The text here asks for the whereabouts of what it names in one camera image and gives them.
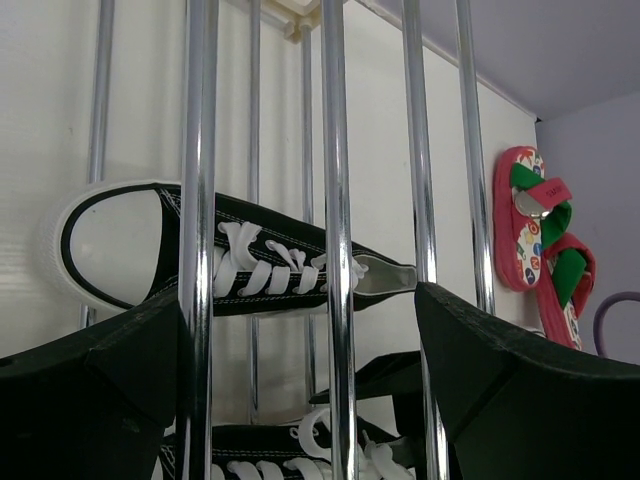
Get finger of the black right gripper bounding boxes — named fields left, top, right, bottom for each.
left=308, top=349, right=426, bottom=441

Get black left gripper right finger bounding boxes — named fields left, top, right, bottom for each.
left=415, top=283, right=639, bottom=479

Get cream and chrome shoe shelf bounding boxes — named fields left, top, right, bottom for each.
left=79, top=0, right=496, bottom=480

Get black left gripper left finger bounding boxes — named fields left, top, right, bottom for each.
left=1, top=288, right=180, bottom=479

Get black canvas sneaker white laces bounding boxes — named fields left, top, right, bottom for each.
left=35, top=180, right=419, bottom=317

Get pink green flip-flop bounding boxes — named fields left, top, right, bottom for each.
left=535, top=233, right=597, bottom=350
left=493, top=146, right=572, bottom=292

